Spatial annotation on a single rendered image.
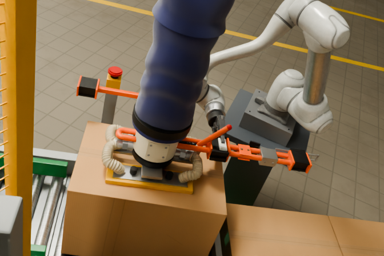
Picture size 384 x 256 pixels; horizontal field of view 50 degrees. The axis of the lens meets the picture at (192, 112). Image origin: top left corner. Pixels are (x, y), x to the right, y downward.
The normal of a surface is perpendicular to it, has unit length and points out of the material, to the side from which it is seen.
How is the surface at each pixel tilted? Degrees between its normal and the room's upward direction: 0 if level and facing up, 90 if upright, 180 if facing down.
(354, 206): 0
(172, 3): 99
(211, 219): 90
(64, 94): 0
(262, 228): 0
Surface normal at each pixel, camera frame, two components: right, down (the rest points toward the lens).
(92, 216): 0.01, 0.62
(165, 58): -0.51, 0.22
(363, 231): 0.25, -0.77
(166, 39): -0.63, 0.50
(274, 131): -0.35, 0.51
